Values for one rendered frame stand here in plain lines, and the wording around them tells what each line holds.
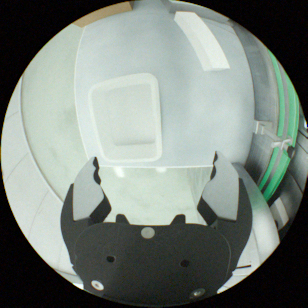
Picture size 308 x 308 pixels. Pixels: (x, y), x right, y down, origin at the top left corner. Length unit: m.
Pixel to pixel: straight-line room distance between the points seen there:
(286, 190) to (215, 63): 0.64
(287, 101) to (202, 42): 0.31
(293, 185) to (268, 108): 0.40
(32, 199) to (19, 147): 1.29
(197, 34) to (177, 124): 0.30
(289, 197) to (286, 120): 0.39
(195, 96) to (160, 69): 0.13
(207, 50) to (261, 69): 0.23
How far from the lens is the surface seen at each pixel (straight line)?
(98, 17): 0.55
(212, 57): 0.32
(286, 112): 0.43
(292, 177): 0.65
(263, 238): 0.38
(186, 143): 0.36
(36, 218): 3.42
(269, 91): 0.44
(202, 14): 0.51
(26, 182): 3.23
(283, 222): 0.67
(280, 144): 0.30
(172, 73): 0.33
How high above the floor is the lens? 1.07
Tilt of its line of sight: 59 degrees down
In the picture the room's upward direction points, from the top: 178 degrees counter-clockwise
